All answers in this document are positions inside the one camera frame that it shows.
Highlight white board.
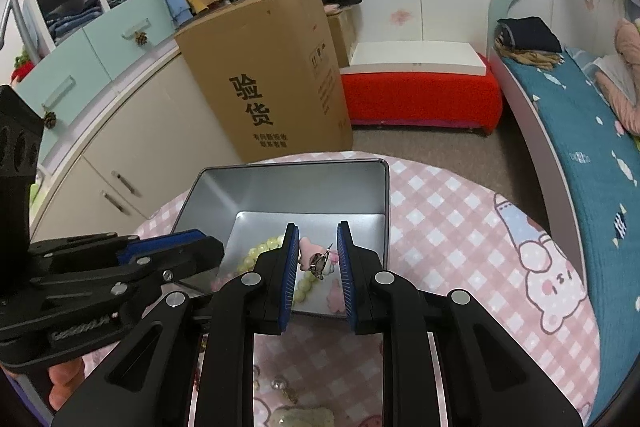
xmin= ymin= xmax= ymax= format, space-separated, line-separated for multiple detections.
xmin=346 ymin=42 xmax=489 ymax=80

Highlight teal patterned quilt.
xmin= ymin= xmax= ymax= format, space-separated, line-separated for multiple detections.
xmin=500 ymin=47 xmax=640 ymax=427

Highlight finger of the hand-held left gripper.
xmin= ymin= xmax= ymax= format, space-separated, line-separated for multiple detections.
xmin=30 ymin=256 xmax=202 ymax=314
xmin=29 ymin=229 xmax=226 ymax=281

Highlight small brown cardboard box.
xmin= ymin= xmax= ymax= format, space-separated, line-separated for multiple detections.
xmin=325 ymin=7 xmax=359 ymax=68

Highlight red and green plush toy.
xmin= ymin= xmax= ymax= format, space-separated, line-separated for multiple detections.
xmin=9 ymin=49 xmax=37 ymax=84

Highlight silver metal tin box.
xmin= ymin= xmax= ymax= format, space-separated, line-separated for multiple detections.
xmin=171 ymin=159 xmax=391 ymax=319

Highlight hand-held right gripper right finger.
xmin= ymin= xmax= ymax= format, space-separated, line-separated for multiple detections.
xmin=337 ymin=221 xmax=582 ymax=427

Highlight teal drawer front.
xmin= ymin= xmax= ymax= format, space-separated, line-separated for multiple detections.
xmin=82 ymin=0 xmax=178 ymax=80
xmin=15 ymin=28 xmax=119 ymax=168

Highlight pale green bead bracelet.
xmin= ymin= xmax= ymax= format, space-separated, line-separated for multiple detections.
xmin=235 ymin=234 xmax=323 ymax=308

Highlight large brown cardboard box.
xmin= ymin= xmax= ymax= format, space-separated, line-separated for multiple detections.
xmin=173 ymin=0 xmax=355 ymax=164

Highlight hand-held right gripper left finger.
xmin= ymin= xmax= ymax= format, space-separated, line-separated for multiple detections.
xmin=50 ymin=223 xmax=301 ymax=427

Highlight folded dark clothes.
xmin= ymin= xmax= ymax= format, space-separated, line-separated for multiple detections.
xmin=496 ymin=17 xmax=564 ymax=55

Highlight folded tan garment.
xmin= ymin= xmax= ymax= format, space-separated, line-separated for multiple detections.
xmin=494 ymin=38 xmax=565 ymax=70

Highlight person's left hand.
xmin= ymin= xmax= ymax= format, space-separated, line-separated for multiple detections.
xmin=47 ymin=354 xmax=91 ymax=414

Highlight pale green hair clip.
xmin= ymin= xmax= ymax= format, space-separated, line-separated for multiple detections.
xmin=264 ymin=404 xmax=337 ymax=427

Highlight red upholstered stool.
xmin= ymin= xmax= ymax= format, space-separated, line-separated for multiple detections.
xmin=339 ymin=52 xmax=504 ymax=136

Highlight pink plush pillow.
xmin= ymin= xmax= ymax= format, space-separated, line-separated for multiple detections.
xmin=594 ymin=18 xmax=640 ymax=136

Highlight cream cabinet with handles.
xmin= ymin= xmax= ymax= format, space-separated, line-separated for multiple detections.
xmin=30 ymin=42 xmax=251 ymax=244

